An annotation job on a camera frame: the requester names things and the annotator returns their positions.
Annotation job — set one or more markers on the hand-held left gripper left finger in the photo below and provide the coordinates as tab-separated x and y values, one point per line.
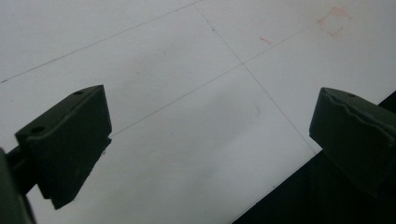
67	140

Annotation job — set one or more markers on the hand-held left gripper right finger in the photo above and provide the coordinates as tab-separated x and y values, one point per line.
351	133

